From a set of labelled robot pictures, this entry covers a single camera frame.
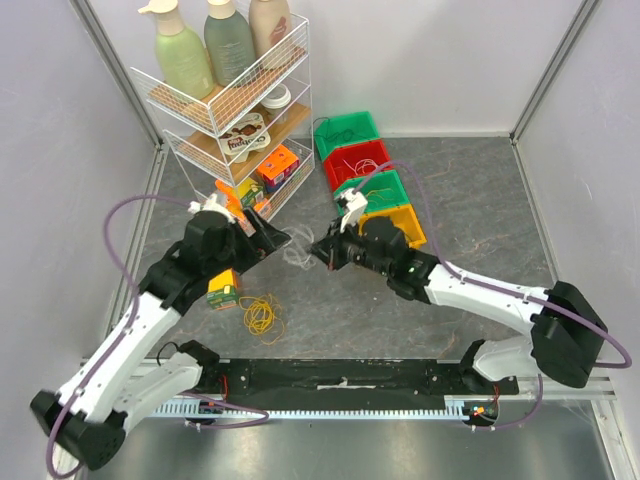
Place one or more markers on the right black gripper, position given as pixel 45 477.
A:
pixel 338 250

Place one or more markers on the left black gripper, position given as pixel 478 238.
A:
pixel 264 241

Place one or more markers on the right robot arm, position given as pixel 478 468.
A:
pixel 559 334

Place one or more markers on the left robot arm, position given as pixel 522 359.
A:
pixel 91 414

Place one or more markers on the orange sponge pack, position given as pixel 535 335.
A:
pixel 233 203

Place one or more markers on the orange green juice carton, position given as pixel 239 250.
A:
pixel 224 291

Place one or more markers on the green yellow box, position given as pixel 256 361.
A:
pixel 250 192

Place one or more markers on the yellow plastic bin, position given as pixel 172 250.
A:
pixel 404 217

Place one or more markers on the near green plastic bin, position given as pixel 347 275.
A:
pixel 384 190

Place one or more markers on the green plastic bin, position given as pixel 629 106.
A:
pixel 333 132
pixel 384 190

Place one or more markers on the red plastic bin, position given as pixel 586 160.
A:
pixel 354 161

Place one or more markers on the orange purple box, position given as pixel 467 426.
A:
pixel 276 168

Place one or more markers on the yogurt multipack carton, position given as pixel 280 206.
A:
pixel 248 135

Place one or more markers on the far green plastic bin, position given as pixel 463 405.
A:
pixel 333 132

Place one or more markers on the paper cup with lid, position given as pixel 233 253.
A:
pixel 278 98

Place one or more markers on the light green pump bottle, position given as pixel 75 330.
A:
pixel 179 50

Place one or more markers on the dark green bottle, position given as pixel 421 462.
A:
pixel 228 40

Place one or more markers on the beige brown bottle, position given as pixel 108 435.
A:
pixel 271 24

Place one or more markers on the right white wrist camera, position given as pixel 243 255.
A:
pixel 353 203

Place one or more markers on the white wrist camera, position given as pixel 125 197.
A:
pixel 216 202
pixel 353 203

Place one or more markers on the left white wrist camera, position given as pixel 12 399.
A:
pixel 216 202

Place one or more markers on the white wire shelf rack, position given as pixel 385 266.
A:
pixel 194 138

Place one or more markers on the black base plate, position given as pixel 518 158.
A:
pixel 238 377

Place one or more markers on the white slotted cable duct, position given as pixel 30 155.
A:
pixel 197 411

